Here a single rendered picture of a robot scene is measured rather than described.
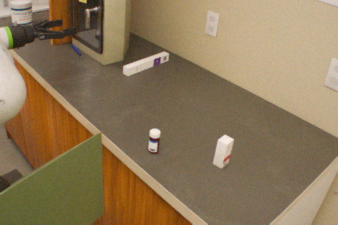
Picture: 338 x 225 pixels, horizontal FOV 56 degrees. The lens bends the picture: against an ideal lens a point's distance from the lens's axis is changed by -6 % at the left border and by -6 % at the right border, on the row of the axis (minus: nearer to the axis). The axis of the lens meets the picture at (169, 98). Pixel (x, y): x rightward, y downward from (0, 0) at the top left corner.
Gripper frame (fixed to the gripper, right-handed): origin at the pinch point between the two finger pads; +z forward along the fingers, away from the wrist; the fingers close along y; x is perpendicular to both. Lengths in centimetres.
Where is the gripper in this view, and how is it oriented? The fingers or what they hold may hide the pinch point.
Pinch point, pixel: (67, 26)
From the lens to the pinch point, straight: 150.7
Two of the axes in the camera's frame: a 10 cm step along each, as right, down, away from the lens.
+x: -0.9, 8.7, 4.9
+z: 7.3, -2.7, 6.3
